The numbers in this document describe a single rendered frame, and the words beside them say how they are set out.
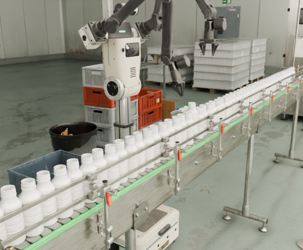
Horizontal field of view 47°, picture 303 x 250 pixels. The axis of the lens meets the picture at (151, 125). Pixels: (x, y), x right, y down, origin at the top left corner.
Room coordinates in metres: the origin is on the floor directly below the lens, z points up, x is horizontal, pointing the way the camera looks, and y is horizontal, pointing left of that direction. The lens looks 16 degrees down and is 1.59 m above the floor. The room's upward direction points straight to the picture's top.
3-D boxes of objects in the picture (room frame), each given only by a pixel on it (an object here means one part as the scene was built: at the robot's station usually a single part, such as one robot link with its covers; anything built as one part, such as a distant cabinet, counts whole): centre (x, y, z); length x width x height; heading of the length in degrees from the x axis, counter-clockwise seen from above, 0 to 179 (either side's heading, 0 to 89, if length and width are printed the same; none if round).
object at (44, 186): (0.94, 0.32, 1.08); 0.06 x 0.06 x 0.17
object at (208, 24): (2.17, -0.36, 1.57); 0.07 x 0.06 x 0.07; 56
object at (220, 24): (2.15, -0.39, 1.60); 0.12 x 0.09 x 0.12; 56
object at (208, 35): (2.17, -0.35, 1.51); 0.10 x 0.07 x 0.07; 56
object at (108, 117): (4.13, 0.48, 0.55); 0.61 x 0.41 x 0.22; 153
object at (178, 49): (9.37, -0.64, 0.50); 1.23 x 1.05 x 1.00; 144
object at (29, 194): (0.88, 0.35, 1.08); 0.06 x 0.06 x 0.17
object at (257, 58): (9.87, -2.55, 0.59); 1.25 x 1.03 x 1.17; 147
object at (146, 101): (4.77, 0.17, 0.55); 0.61 x 0.41 x 0.22; 148
